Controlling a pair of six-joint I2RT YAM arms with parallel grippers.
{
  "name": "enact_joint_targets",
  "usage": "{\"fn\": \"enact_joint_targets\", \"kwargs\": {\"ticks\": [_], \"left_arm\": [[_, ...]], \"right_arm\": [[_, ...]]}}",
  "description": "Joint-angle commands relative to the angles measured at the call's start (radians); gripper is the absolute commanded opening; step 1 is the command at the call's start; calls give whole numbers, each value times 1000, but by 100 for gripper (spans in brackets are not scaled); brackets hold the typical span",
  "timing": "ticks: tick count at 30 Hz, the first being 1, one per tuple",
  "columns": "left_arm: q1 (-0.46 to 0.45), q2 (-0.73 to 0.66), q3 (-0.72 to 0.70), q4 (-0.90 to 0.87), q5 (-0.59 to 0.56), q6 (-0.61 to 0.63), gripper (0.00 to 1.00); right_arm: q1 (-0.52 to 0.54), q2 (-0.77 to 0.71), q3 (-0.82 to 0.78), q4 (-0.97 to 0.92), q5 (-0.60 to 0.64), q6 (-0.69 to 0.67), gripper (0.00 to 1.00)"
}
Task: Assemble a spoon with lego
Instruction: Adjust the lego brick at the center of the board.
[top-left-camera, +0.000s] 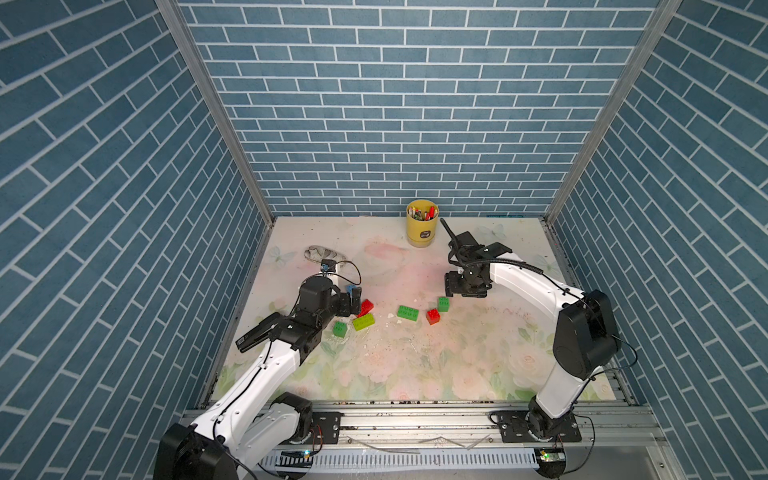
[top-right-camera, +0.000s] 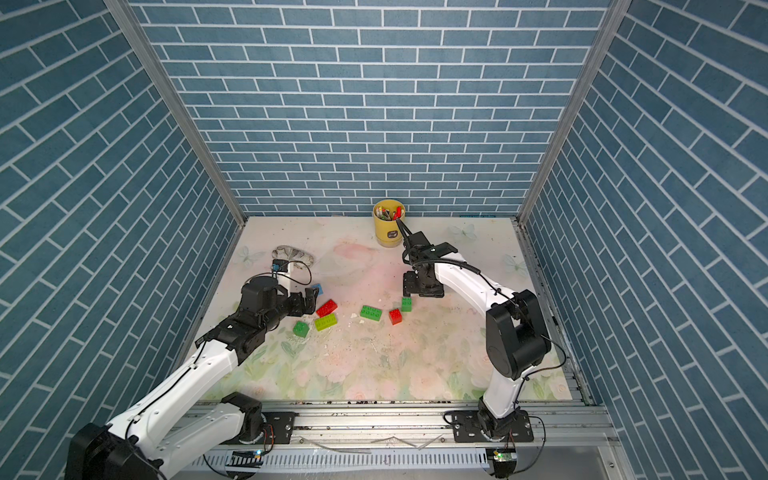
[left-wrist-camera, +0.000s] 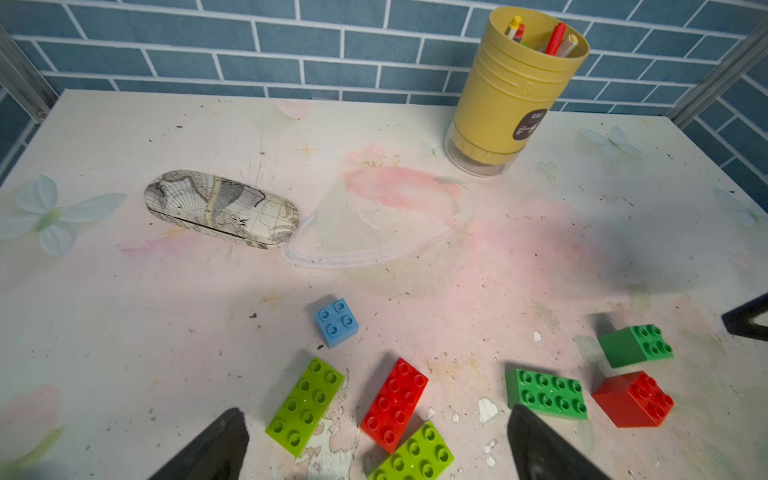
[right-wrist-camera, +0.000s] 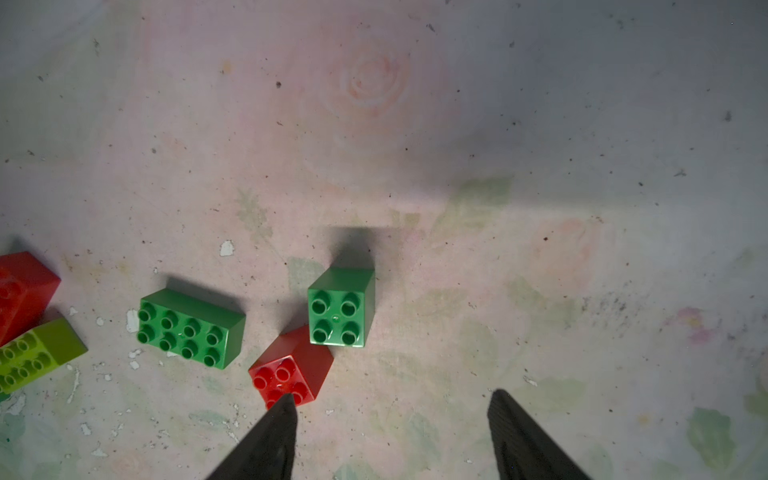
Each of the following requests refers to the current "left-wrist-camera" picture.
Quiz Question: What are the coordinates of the lime long lego brick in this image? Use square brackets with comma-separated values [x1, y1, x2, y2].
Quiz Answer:
[265, 357, 345, 458]

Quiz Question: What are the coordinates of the yellow-capped pen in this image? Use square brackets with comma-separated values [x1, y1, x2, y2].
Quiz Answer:
[505, 15, 522, 38]

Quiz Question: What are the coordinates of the red marker pen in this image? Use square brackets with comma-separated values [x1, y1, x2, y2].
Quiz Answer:
[545, 22, 567, 56]

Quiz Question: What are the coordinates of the yellow pen holder cup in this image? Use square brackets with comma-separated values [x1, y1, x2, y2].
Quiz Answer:
[444, 7, 590, 177]

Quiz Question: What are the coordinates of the blue square lego brick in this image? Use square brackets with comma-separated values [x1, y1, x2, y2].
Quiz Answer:
[315, 299, 359, 348]

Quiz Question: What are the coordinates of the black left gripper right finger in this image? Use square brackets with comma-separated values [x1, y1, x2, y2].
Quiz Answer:
[507, 405, 609, 480]

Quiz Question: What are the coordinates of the red long lego brick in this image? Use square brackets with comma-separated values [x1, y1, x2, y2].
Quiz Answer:
[360, 358, 429, 454]

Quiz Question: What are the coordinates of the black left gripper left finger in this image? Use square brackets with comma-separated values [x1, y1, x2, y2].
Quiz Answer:
[150, 408, 250, 480]

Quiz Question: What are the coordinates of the green long lego brick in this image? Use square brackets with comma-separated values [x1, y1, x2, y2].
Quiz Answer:
[505, 368, 588, 420]

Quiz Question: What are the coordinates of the red square lego brick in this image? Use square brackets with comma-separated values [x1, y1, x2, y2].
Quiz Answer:
[592, 371, 675, 428]

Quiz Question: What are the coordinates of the green square lego brick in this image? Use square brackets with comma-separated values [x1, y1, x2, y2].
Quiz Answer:
[598, 324, 674, 369]

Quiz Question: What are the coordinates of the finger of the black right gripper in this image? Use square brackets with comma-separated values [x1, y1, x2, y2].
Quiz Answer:
[721, 293, 768, 342]

